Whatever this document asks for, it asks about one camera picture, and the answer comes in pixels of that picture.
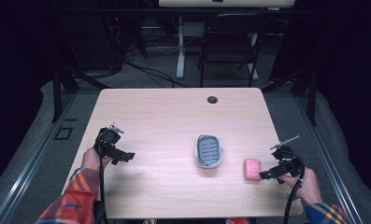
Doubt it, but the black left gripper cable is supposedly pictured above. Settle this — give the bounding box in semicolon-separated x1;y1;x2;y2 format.
96;146;109;224

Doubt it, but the black folding chair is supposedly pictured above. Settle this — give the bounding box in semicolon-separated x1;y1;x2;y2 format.
197;12;272;89

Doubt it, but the grey soap dish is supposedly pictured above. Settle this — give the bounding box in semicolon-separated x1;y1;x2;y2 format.
194;133;224;170

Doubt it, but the person's left hand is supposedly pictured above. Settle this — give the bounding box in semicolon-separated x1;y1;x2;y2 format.
81;147;113;173

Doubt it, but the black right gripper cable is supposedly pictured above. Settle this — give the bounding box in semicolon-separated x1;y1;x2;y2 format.
282;154;307;224

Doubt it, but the black floor cable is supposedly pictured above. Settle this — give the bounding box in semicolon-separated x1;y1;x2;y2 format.
121;59;196;89

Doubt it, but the black floor socket frame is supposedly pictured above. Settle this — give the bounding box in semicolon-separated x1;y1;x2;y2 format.
53;125;75;142

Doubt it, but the pink soap bar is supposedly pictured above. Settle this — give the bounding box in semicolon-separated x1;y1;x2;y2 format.
243;158;263;182

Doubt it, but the black metal stand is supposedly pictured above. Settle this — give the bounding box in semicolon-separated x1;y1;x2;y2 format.
50;60;112;124
261;64;319;127

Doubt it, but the light wooden desk top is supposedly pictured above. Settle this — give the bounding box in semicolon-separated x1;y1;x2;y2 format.
158;0;296;8

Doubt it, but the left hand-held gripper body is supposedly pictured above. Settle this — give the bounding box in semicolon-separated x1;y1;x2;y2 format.
93;122;125;158

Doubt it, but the red object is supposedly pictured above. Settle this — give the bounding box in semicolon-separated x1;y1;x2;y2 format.
225;217;252;224

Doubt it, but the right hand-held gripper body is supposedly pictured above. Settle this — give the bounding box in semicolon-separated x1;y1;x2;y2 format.
269;134;306;179

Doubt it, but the person's right hand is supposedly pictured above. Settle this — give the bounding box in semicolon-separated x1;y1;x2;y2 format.
279;167;323;205

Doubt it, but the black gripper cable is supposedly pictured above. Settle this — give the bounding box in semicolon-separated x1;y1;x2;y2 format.
96;146;109;224
282;154;307;224

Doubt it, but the white desk leg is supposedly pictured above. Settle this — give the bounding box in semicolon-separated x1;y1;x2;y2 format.
175;15;187;80

